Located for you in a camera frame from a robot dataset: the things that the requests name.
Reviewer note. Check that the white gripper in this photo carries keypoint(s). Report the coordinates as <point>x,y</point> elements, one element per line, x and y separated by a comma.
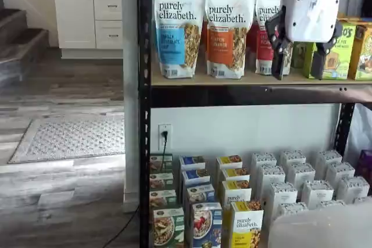
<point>314,4</point>

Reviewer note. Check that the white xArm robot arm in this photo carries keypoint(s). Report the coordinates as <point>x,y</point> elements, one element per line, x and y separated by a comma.
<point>319,227</point>

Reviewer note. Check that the green Bobo's apple pie box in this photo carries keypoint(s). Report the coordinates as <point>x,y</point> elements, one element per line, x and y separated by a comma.
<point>337,56</point>
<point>300,59</point>

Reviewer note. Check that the yellow Bobo's box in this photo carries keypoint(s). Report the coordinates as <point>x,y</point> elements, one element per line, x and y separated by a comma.
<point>361,53</point>

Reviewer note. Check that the yellow purely elizabeth box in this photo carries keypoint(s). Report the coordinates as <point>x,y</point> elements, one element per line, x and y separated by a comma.
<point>236,191</point>
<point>229,161</point>
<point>247,224</point>
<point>235,173</point>

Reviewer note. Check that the purple box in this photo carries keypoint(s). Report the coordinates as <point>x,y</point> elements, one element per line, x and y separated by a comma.
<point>364,166</point>

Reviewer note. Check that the green apple cinnamon oatmeal box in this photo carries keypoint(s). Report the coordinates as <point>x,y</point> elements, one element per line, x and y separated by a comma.
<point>168,227</point>
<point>158,162</point>
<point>161,181</point>
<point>162,200</point>

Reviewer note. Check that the red purely elizabeth granola bag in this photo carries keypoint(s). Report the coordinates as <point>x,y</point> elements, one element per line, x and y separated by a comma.
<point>250,44</point>
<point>260,44</point>

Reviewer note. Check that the orange purely elizabeth granola bag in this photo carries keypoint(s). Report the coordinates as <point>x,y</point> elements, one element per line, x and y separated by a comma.
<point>221,44</point>
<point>204,44</point>

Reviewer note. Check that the blue purely elizabeth granola bag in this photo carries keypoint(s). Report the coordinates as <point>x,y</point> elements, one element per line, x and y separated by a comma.
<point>174,41</point>

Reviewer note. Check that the black metal shelving rack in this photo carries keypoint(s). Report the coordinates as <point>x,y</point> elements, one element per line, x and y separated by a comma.
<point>144,56</point>

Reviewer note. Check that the white kitchen cabinet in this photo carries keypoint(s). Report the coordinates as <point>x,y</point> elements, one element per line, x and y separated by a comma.
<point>75,15</point>

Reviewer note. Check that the grey patterned floor rug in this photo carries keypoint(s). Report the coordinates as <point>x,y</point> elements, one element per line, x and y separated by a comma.
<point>72,140</point>

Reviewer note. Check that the dark wooden stairs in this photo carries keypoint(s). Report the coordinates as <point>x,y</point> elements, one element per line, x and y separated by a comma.
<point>17,33</point>

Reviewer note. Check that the white wall outlet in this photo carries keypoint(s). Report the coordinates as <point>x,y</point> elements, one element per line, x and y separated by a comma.
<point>168,143</point>

